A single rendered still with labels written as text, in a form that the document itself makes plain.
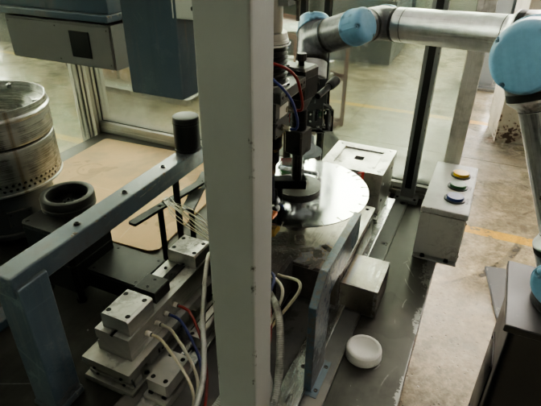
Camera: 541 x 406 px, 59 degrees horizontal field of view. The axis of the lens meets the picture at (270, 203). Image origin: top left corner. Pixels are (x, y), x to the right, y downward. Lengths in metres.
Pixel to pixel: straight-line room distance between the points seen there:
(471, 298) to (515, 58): 1.65
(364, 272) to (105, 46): 0.70
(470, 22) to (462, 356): 1.40
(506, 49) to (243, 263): 0.65
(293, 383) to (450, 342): 1.32
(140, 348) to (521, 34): 0.83
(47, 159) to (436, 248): 1.01
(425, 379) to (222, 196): 1.72
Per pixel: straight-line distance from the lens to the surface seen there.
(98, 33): 1.01
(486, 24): 1.08
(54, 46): 1.10
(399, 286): 1.17
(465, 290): 2.45
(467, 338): 2.21
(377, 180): 1.31
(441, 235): 1.23
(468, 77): 1.40
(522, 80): 0.89
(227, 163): 0.32
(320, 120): 1.10
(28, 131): 1.28
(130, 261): 1.11
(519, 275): 1.31
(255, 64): 0.30
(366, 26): 1.09
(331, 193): 1.09
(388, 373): 0.98
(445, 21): 1.11
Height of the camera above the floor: 1.48
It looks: 31 degrees down
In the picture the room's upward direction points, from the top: 1 degrees clockwise
